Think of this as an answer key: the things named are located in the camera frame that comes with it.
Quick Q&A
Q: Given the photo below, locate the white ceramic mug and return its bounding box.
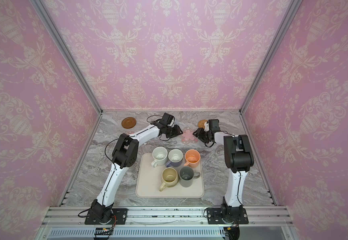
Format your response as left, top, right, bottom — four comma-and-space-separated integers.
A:
151, 147, 168, 168

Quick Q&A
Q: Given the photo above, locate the beige rectangular tray mat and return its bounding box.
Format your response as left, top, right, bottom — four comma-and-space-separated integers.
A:
135, 153, 205, 198

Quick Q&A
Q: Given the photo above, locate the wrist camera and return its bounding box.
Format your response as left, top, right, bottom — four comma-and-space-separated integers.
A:
208, 119, 221, 133
159, 113, 175, 126

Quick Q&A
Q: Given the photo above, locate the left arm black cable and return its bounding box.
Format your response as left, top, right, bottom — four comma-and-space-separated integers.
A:
146, 114, 163, 124

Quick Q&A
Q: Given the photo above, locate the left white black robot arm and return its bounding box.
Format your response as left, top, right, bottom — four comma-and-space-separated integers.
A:
78, 113, 183, 225

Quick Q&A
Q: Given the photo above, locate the left aluminium corner post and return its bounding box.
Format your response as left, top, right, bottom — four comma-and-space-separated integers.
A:
30, 0, 103, 115

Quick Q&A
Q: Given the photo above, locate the grey green ceramic mug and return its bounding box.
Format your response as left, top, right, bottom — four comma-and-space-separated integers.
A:
179, 166, 201, 188

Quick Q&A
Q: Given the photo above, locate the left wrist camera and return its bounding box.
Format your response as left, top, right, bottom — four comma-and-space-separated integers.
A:
159, 113, 175, 126

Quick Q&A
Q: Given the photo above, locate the right aluminium corner post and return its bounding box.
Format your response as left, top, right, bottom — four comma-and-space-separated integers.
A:
240, 0, 303, 115

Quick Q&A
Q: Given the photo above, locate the aluminium corner post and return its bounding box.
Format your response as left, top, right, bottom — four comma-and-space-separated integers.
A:
30, 0, 103, 115
240, 0, 303, 115

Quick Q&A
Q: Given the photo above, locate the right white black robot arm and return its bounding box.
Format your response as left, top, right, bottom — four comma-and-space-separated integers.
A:
193, 127, 255, 225

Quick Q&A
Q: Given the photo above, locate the brown wooden round coaster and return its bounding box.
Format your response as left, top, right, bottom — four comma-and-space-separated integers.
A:
121, 117, 137, 129

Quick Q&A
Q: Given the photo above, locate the pink flower coaster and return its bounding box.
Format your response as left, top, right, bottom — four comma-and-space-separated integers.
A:
180, 127, 199, 145

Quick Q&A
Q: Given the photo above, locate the orange ceramic mug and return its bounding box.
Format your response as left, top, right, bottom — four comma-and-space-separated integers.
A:
184, 150, 201, 168

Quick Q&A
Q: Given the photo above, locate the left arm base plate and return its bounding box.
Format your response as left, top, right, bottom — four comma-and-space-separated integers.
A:
84, 208, 128, 225

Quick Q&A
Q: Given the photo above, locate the aluminium front rail frame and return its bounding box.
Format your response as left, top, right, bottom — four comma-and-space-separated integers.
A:
35, 206, 298, 240

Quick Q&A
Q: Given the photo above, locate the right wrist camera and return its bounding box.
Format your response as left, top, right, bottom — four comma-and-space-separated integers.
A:
208, 119, 221, 133

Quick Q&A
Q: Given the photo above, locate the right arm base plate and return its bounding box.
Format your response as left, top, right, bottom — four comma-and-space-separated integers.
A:
206, 207, 249, 225

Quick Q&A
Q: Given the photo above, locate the lavender ceramic mug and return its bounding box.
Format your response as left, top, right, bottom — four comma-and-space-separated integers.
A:
166, 149, 184, 168

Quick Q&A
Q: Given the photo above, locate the yellow ceramic mug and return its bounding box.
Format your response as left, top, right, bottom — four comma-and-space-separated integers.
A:
159, 167, 179, 192

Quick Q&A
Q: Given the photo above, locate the tan rattan round coaster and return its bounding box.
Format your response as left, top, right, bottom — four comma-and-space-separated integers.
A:
198, 120, 208, 129

